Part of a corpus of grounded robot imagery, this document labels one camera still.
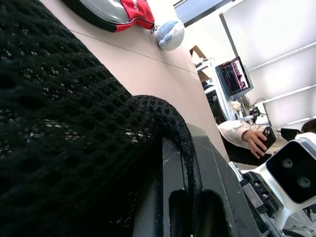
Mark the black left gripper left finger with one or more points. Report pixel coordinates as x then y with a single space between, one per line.
158 197

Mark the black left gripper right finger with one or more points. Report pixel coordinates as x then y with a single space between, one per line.
217 172

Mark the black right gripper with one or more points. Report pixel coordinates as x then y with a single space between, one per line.
259 190

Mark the black smartphone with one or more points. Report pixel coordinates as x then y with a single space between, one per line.
269 137

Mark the bystander's bare hand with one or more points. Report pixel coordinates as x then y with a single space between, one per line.
253 139

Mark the bystander's dark haired head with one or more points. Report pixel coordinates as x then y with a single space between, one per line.
309 127

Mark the computer monitor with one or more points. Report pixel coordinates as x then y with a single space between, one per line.
234 76

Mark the brown cardboard box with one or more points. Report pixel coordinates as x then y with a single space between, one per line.
201 64

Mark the blue and white plush ball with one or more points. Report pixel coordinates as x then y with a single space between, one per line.
171 35

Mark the red and grey zip case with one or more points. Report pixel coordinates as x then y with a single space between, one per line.
133 10

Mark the white robot camera head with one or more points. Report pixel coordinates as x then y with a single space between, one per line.
304 143

